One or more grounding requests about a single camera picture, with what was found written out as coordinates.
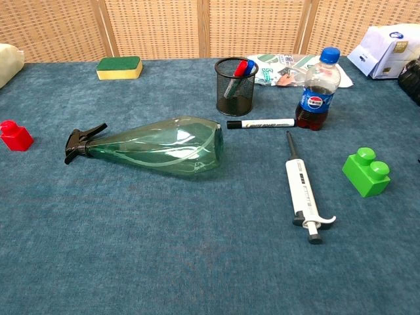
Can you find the green transparent spray bottle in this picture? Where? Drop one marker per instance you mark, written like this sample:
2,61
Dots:
157,147

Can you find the Pepsi cola bottle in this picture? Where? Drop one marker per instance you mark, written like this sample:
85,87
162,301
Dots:
316,101

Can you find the dark beverage bottle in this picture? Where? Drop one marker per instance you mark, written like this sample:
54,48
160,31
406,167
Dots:
411,80

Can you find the black mesh pen holder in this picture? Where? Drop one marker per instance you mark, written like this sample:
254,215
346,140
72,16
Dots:
236,105

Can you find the white marker black cap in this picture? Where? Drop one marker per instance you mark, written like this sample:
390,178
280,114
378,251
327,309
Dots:
265,123

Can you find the red capped marker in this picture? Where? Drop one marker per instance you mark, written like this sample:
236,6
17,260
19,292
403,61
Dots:
241,68

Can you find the white pipette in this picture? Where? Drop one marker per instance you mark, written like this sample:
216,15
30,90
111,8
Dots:
303,187

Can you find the blue felt table cloth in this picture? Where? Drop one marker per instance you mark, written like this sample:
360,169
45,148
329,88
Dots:
164,246

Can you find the blue capped marker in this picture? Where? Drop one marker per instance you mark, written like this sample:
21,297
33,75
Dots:
251,66

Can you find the cleaning cloth plastic pack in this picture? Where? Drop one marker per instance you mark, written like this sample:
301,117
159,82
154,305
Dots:
272,65

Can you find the green yellow sponge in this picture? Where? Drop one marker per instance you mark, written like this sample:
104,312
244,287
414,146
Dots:
119,67

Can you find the wicker folding screen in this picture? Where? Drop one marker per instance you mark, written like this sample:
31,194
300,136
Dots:
154,26

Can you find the green toy brick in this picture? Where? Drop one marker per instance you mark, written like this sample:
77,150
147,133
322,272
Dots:
364,178

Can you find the red toy brick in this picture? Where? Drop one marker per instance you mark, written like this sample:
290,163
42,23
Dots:
16,139

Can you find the white tissue pack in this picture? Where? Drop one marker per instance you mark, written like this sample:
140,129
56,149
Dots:
384,49

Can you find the cream long wrapped package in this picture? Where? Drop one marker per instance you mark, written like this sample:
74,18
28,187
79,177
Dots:
8,64

